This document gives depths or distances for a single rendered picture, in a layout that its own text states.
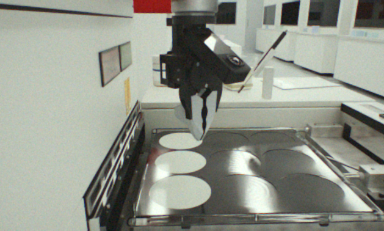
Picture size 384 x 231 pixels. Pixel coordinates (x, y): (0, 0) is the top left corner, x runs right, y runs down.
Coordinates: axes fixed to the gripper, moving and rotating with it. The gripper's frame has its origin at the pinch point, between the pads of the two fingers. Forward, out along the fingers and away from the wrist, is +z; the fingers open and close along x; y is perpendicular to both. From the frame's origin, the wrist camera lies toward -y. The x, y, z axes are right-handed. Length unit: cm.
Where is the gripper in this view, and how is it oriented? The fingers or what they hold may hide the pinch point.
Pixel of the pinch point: (202, 134)
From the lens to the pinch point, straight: 52.7
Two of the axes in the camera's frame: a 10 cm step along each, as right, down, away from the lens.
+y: -6.8, -2.3, 7.0
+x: -7.3, 2.1, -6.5
